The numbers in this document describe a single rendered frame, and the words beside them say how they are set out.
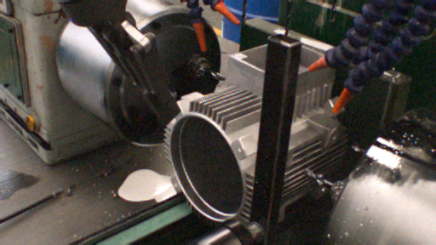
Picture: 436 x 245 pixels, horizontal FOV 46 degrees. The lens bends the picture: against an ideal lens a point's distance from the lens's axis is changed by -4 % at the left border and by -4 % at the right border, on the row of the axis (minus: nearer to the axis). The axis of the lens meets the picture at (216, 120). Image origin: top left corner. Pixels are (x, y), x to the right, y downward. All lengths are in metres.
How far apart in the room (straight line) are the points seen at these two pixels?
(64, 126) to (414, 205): 0.76
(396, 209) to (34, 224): 0.66
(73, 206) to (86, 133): 0.19
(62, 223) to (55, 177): 0.15
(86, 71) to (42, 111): 0.23
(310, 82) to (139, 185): 0.46
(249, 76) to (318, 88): 0.10
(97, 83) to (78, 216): 0.26
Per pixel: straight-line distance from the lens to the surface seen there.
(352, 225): 0.55
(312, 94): 0.74
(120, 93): 0.85
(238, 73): 0.73
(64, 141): 1.12
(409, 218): 0.53
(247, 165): 0.66
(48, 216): 1.00
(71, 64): 0.93
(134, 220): 0.78
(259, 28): 0.86
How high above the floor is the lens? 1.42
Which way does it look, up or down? 29 degrees down
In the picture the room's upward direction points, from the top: 3 degrees clockwise
